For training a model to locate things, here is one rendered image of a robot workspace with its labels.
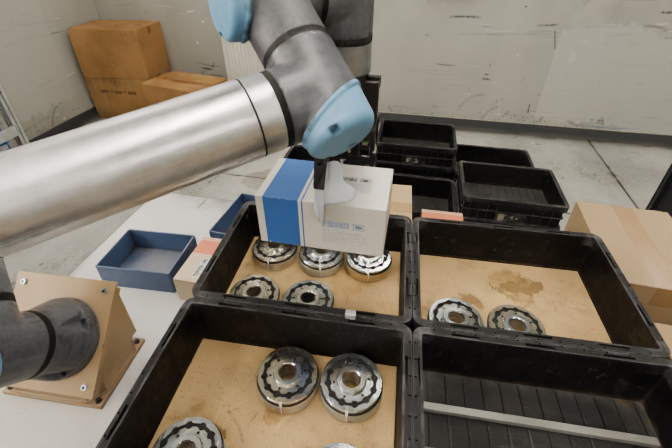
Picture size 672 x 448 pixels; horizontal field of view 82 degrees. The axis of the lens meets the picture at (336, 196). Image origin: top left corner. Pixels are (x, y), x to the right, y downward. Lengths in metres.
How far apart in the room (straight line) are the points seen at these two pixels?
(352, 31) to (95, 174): 0.31
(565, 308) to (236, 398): 0.66
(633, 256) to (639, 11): 2.75
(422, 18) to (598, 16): 1.24
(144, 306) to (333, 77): 0.86
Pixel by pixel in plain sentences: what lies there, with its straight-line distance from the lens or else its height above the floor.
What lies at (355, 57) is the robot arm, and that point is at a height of 1.34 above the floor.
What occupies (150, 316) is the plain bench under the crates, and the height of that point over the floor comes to 0.70.
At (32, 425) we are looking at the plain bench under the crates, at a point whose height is 0.70.
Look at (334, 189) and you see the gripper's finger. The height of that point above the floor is 1.17.
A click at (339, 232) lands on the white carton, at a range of 0.59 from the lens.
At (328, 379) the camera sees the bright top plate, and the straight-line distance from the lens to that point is 0.71.
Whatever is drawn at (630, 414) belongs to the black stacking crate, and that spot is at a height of 0.83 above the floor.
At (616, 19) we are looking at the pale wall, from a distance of 3.65.
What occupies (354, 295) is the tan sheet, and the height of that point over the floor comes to 0.83.
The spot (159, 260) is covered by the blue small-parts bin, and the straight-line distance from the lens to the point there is 1.21.
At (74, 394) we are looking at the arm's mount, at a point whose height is 0.75.
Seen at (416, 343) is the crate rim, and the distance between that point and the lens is 0.67.
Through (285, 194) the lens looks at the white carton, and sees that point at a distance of 0.59.
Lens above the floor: 1.47
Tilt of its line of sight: 35 degrees down
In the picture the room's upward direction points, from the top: straight up
